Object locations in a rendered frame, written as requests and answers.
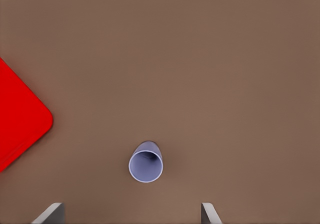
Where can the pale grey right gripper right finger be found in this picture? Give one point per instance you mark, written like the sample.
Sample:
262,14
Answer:
209,214

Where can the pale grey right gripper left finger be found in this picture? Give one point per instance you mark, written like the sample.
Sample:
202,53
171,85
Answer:
53,214

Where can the lavender cup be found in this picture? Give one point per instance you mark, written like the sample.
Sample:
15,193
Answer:
145,166

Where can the red tray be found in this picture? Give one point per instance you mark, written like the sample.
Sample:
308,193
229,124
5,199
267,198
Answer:
19,116

